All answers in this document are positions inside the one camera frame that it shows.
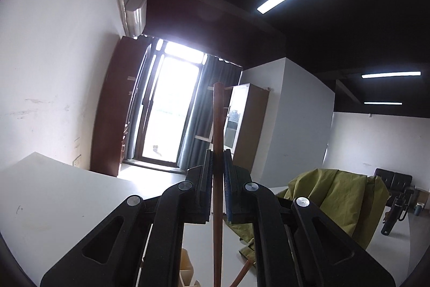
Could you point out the cream slotted utensil holder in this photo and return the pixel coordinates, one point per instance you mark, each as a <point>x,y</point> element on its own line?
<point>186,270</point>

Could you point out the black flask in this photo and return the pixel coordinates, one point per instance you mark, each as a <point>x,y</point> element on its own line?
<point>389,223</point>

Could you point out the blue-grey curtain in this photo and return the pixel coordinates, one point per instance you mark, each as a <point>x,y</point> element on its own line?
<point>188,145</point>

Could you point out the reddish brown chopstick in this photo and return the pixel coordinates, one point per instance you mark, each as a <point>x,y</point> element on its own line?
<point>243,273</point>
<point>218,125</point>

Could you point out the white wall socket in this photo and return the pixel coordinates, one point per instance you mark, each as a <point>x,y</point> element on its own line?
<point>77,161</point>

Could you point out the brown glass-door cabinet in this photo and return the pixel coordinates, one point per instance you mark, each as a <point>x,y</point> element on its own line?
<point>255,125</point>

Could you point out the olive green jacket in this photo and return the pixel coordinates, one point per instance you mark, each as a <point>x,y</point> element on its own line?
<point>336,199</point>

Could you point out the dark wooden wardrobe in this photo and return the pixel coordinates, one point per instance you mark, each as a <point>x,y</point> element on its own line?
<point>114,112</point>

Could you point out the black sofa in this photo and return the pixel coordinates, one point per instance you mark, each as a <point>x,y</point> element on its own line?
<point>393,179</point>

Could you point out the glass balcony door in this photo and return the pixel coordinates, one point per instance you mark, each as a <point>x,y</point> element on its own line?
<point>171,105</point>

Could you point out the white open shelf unit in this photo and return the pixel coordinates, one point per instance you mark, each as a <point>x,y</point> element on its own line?
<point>203,138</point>

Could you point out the small grey bottle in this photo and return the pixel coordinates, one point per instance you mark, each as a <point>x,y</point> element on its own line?
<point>418,209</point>

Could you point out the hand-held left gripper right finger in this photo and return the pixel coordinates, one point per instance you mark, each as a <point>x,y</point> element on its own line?
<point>229,189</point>

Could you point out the white air conditioner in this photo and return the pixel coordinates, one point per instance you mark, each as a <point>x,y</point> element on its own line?
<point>136,13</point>

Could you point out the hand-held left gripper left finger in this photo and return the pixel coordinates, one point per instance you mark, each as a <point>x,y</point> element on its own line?
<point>201,193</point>

